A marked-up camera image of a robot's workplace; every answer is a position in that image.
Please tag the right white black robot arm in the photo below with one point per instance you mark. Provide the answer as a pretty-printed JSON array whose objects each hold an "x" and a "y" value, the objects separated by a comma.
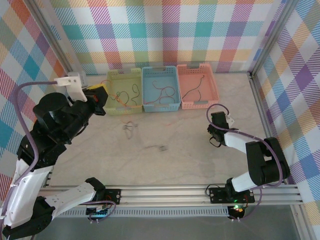
[{"x": 235, "y": 138}]

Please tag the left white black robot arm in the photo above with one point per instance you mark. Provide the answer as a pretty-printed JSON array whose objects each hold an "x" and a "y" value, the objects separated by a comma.
[{"x": 27, "y": 190}]

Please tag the green perforated plastic basket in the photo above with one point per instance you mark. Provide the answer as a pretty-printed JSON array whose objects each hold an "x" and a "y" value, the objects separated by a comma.
[{"x": 120, "y": 80}]

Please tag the pink perforated plastic basket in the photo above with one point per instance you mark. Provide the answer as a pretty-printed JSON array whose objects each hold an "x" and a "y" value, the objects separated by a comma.
[{"x": 197, "y": 85}]

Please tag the blue perforated plastic basket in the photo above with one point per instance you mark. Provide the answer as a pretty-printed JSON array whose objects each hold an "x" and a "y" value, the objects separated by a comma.
[{"x": 160, "y": 75}]

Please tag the aluminium frame post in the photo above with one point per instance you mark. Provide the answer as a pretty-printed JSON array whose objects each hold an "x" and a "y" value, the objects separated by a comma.
[
  {"x": 53, "y": 40},
  {"x": 270, "y": 37}
]

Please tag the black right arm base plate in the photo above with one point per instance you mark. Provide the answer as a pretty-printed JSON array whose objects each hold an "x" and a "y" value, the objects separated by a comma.
[{"x": 218, "y": 195}]

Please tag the aluminium frame rail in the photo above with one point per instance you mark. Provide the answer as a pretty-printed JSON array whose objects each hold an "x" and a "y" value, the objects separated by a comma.
[{"x": 162, "y": 196}]

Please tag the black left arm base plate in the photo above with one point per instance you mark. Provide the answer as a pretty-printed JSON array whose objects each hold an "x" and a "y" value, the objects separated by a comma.
[{"x": 113, "y": 196}]

